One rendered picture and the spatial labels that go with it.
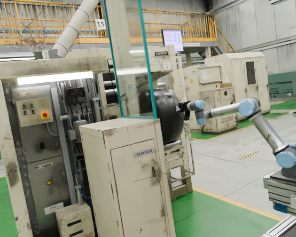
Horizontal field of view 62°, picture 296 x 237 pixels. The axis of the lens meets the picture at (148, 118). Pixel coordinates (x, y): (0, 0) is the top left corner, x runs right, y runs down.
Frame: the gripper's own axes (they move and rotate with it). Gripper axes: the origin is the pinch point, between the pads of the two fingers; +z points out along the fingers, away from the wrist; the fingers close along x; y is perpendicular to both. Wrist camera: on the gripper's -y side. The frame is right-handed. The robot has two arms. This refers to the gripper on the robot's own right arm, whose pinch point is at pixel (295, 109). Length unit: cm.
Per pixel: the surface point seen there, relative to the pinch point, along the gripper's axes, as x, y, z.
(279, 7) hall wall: 719, -250, 921
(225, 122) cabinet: 105, 91, 425
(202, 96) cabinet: 67, 7, 444
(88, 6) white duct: -167, -150, 24
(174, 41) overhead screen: 14, -151, 395
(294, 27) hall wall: 731, -137, 865
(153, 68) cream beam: -119, -79, 46
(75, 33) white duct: -186, -128, 19
